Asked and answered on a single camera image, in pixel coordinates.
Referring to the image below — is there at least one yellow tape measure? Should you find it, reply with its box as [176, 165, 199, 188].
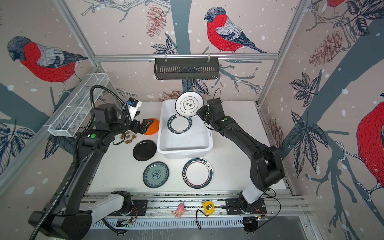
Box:
[202, 201, 215, 216]

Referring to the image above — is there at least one pink toy figure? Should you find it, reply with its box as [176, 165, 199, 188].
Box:
[174, 203, 186, 219]

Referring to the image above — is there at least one white plate black flower outline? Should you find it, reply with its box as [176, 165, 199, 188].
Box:
[175, 92, 204, 117]

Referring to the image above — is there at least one green rim lettered plate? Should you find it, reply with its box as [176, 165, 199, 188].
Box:
[167, 114, 192, 134]

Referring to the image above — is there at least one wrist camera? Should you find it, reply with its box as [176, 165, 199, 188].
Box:
[127, 98, 142, 121]
[207, 98, 223, 113]

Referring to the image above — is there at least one small circuit board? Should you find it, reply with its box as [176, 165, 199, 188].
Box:
[116, 219, 135, 228]

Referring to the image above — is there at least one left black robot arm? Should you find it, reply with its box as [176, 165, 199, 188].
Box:
[29, 85, 154, 240]

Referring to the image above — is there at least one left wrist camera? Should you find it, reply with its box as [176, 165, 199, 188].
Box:
[127, 98, 142, 121]

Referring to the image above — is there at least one aluminium horizontal frame bar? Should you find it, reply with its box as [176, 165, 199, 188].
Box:
[94, 53, 280, 63]

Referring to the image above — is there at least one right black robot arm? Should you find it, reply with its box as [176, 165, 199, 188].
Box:
[197, 105, 285, 213]

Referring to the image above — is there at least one white wire mesh shelf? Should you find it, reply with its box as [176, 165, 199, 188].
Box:
[48, 73, 110, 137]

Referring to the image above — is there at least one white plastic bin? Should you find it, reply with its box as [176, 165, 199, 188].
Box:
[157, 100, 214, 159]

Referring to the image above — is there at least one orange plate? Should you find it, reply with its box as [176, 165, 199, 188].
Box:
[145, 119, 160, 136]

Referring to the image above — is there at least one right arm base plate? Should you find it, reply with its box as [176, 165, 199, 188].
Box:
[222, 198, 267, 215]

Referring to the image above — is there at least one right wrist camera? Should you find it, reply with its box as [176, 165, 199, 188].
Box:
[207, 98, 223, 113]

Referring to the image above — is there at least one black hanging wall basket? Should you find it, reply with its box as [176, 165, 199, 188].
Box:
[154, 58, 220, 80]

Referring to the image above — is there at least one white plate green red rim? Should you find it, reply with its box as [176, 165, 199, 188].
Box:
[182, 158, 214, 189]

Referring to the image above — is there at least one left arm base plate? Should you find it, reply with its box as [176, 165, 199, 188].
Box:
[110, 200, 148, 217]

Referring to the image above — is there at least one green patterned plate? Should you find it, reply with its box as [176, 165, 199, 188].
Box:
[143, 162, 170, 189]

